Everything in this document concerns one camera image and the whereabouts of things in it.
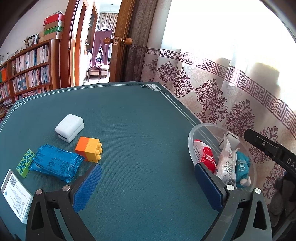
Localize small white eraser case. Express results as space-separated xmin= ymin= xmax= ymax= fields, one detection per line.
xmin=55 ymin=114 xmax=84 ymax=143

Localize teal knitted cloth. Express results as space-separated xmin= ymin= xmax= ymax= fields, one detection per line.
xmin=235 ymin=151 xmax=251 ymax=188

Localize wooden bookshelf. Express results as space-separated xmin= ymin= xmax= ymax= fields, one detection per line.
xmin=0 ymin=38 xmax=61 ymax=110

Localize purple hanging trousers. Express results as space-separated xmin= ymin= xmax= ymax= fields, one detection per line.
xmin=91 ymin=29 xmax=113 ymax=67

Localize orange yellow toy brick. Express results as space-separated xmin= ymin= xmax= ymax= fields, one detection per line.
xmin=75 ymin=137 xmax=103 ymax=163

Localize wooden door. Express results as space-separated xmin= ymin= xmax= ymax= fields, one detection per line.
xmin=103 ymin=0 xmax=136 ymax=82

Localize red snack packet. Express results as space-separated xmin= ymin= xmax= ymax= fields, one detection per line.
xmin=193 ymin=139 xmax=216 ymax=174

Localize stacked boxes on shelf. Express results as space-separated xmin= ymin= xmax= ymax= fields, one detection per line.
xmin=39 ymin=12 xmax=65 ymax=43

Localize green dotted block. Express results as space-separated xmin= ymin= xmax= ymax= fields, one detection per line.
xmin=16 ymin=149 xmax=35 ymax=178

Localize blue cracker packet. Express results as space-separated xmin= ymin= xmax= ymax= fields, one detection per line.
xmin=29 ymin=144 xmax=85 ymax=183

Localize white medicine box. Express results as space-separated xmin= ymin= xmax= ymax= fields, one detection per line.
xmin=1 ymin=169 xmax=33 ymax=224

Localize white blue plastic packet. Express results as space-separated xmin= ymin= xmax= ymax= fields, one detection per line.
xmin=215 ymin=136 xmax=238 ymax=188

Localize patterned curtain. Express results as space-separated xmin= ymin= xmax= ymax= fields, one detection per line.
xmin=124 ymin=0 xmax=296 ymax=204

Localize large white eraser case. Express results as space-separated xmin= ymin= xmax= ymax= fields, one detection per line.
xmin=219 ymin=131 xmax=240 ymax=150

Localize clear plastic bowl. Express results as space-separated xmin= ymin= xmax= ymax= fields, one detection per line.
xmin=188 ymin=123 xmax=256 ymax=191

